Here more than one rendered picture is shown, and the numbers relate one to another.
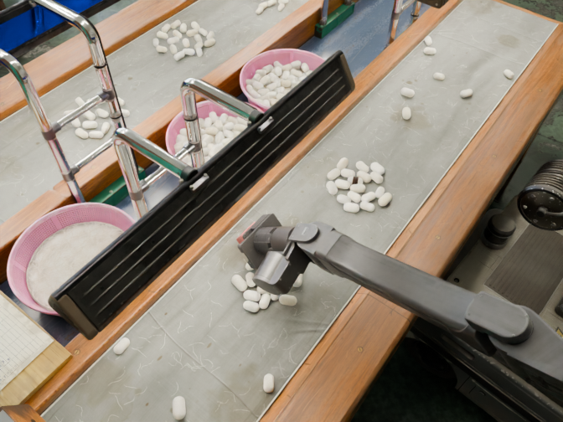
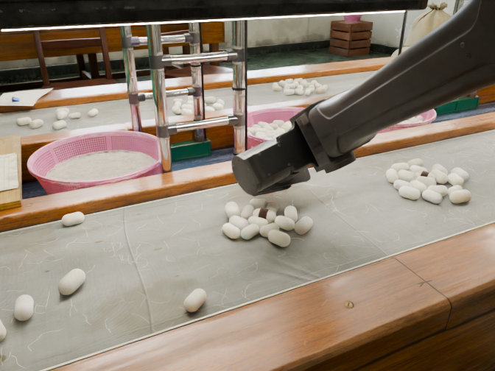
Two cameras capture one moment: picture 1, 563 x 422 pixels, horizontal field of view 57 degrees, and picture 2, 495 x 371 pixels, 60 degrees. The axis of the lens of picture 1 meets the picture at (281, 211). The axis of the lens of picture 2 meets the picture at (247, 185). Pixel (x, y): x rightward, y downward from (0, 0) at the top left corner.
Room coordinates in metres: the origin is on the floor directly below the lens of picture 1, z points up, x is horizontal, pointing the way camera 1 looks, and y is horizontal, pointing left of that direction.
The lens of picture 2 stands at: (0.00, -0.23, 1.09)
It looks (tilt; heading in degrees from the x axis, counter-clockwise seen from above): 27 degrees down; 29
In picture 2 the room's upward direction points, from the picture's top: straight up
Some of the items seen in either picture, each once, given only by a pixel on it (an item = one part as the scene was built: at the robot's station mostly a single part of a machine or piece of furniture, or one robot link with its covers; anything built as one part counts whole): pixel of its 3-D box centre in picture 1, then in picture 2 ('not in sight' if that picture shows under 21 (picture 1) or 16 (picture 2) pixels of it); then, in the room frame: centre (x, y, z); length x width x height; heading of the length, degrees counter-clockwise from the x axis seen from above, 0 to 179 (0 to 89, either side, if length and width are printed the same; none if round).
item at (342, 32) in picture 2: not in sight; (350, 31); (6.44, 1.64, 0.32); 0.42 x 0.42 x 0.64; 60
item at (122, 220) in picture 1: (83, 265); (104, 174); (0.55, 0.41, 0.72); 0.27 x 0.27 x 0.10
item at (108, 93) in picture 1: (63, 117); (155, 62); (0.81, 0.47, 0.90); 0.20 x 0.19 x 0.45; 145
